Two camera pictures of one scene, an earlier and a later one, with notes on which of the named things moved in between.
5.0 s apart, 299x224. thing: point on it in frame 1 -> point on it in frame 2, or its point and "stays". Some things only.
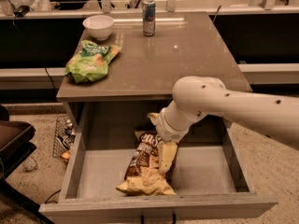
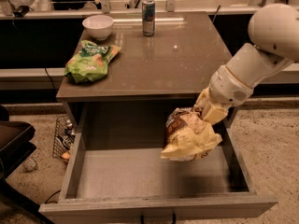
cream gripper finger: (168, 152) -> (216, 112)
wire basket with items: (64, 137) stays
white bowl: (99, 26) stays
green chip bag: (91, 63) stays
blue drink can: (149, 14) stays
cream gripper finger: (153, 117) -> (204, 99)
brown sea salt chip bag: (143, 175) -> (189, 135)
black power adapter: (22, 10) stays
